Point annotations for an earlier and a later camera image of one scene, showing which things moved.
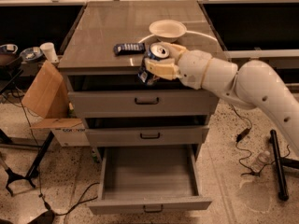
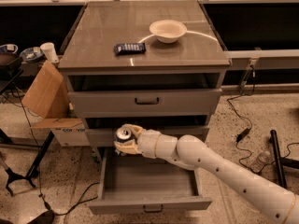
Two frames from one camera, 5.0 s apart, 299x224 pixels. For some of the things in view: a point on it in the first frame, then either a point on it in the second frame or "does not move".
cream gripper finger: (165, 67) -> (127, 147)
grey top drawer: (141, 103) does not move
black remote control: (123, 49) does not move
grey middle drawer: (147, 135) does not move
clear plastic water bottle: (263, 159) does not move
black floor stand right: (280, 162) does not move
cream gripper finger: (175, 50) -> (135, 129)
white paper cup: (49, 50) does not move
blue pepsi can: (155, 50) -> (123, 134)
